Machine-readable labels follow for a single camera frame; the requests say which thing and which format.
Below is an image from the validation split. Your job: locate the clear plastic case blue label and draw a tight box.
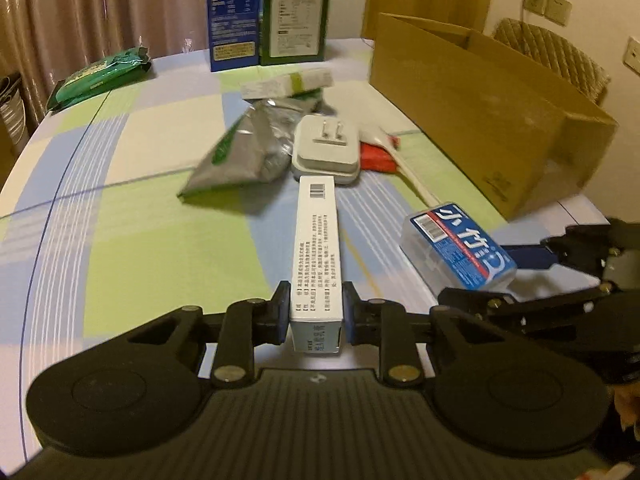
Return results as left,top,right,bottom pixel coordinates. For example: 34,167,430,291
399,203,518,296

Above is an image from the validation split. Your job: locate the long white medicine box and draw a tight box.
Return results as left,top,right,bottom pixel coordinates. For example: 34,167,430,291
290,176,343,354

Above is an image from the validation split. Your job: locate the red snack packet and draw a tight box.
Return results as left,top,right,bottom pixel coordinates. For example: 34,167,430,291
360,139,398,174

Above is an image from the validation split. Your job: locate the silver green foil bag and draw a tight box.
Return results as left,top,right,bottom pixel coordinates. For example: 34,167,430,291
178,90,323,200

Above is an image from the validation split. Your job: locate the white power adapter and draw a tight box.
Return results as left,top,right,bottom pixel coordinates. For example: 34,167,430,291
292,114,361,185

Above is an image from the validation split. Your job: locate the white green box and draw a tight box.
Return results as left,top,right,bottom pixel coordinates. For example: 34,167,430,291
240,68,333,101

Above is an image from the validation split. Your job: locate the person's hand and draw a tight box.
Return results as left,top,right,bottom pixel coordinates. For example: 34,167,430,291
612,382,640,430

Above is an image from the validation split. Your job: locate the large brown cardboard box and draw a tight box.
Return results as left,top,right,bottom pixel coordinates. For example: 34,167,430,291
370,13,617,220

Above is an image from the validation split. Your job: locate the checkered tablecloth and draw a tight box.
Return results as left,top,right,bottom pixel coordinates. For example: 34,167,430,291
1,38,605,472

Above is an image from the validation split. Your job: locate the quilted chair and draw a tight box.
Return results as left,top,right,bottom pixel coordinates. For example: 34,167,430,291
492,18,611,104

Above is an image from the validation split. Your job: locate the green wet wipes pack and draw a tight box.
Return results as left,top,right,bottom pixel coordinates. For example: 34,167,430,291
47,46,152,113

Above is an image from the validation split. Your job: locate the green milk carton box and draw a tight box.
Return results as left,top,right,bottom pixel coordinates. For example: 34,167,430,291
260,0,330,66

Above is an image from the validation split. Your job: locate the blue milk carton box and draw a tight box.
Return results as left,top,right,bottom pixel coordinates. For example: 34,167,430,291
206,0,259,73

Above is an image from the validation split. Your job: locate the beige curtain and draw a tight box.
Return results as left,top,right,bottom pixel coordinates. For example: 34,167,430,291
1,0,207,124

